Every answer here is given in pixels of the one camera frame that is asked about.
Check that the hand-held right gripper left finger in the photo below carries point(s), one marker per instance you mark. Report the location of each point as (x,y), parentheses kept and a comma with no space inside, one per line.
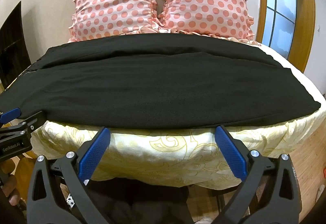
(94,155)

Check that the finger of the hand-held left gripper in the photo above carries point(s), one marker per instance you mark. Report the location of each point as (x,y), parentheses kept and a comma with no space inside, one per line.
(11,113)
(35,119)

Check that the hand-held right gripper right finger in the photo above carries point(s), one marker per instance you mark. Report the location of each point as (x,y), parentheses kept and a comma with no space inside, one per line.
(230,154)

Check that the black pants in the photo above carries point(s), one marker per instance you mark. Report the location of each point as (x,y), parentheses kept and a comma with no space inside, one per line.
(158,81)

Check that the person's left hand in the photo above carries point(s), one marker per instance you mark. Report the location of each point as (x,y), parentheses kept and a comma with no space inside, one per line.
(13,189)

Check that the dark wooden cabinet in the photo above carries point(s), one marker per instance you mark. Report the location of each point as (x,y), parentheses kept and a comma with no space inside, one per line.
(12,45)

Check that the yellow patterned bed sheet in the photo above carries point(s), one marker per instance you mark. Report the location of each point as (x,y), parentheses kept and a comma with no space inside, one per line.
(163,152)

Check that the wooden framed window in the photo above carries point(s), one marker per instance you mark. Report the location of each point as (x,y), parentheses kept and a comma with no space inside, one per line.
(280,4)

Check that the white wall outlet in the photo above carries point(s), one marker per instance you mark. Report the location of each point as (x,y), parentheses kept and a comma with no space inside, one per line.
(320,29)

